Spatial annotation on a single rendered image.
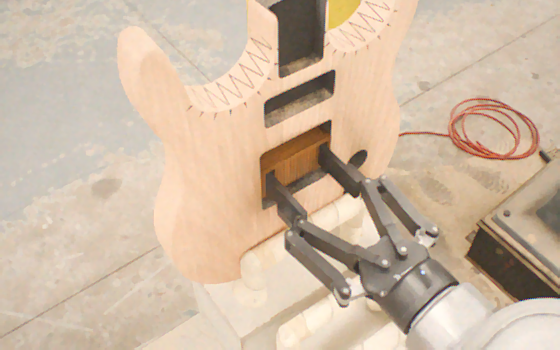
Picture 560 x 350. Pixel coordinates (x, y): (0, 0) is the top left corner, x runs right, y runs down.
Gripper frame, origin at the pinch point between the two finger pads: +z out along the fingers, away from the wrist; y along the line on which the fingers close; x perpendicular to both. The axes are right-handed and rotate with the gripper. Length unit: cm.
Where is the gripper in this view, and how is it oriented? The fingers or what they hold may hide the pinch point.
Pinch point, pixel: (309, 182)
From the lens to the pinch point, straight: 64.3
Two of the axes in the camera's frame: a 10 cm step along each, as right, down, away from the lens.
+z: -5.8, -6.1, 5.4
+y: 8.1, -4.3, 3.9
